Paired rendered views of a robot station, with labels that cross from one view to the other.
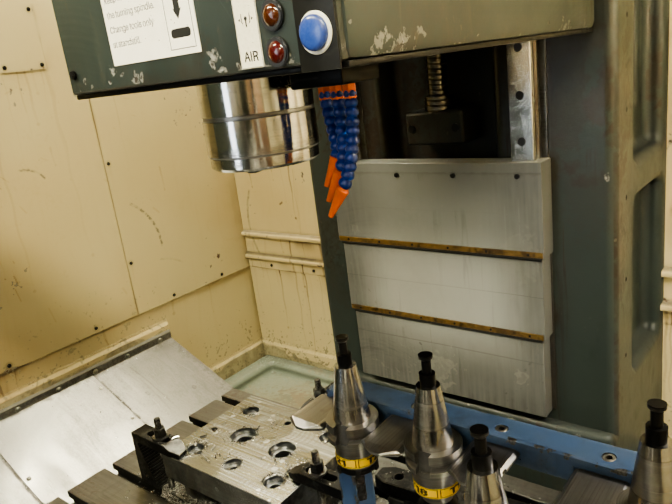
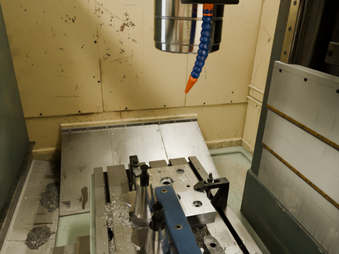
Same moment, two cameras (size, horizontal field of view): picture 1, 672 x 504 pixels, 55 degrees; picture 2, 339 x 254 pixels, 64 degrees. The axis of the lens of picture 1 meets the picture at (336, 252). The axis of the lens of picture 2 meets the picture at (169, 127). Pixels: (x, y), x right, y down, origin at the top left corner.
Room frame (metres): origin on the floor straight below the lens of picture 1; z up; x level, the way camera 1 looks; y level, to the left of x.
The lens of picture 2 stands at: (0.35, -0.26, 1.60)
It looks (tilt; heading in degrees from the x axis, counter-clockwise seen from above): 24 degrees down; 34
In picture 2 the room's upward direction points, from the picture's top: 2 degrees clockwise
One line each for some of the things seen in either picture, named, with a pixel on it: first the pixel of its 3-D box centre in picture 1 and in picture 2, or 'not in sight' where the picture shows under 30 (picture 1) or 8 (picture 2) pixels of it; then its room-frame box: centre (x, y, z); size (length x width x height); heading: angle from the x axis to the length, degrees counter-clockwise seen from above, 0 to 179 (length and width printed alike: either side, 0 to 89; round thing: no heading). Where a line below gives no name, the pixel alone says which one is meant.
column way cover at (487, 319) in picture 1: (438, 282); (308, 152); (1.27, -0.21, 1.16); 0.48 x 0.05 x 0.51; 50
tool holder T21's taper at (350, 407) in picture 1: (348, 390); (144, 196); (0.67, 0.01, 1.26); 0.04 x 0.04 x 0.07
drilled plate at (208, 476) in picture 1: (264, 453); (169, 194); (1.02, 0.18, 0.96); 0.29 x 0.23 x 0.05; 50
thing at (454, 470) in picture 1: (480, 465); not in sight; (0.57, -0.12, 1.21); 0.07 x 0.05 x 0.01; 140
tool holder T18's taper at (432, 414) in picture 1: (430, 412); (157, 241); (0.60, -0.08, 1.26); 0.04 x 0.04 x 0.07
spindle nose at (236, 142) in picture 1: (259, 120); (187, 22); (0.93, 0.08, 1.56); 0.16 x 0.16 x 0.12
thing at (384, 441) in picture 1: (391, 437); (150, 236); (0.64, -0.04, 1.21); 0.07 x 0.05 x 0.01; 140
